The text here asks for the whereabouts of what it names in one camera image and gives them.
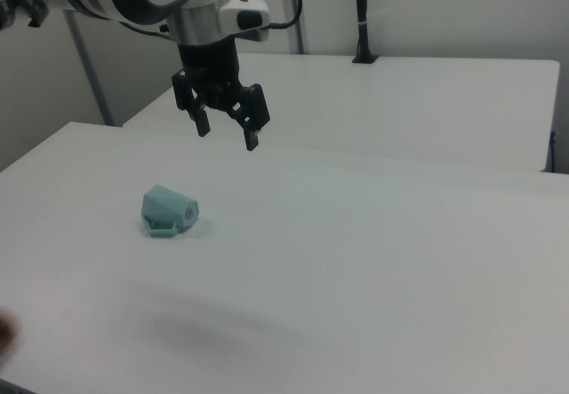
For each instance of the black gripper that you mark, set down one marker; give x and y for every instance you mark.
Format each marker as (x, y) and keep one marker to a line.
(209, 67)

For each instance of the white background table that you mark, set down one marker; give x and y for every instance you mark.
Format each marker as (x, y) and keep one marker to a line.
(400, 105)

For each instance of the teal faceted plastic cup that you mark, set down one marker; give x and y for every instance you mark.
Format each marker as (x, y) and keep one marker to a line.
(166, 209)

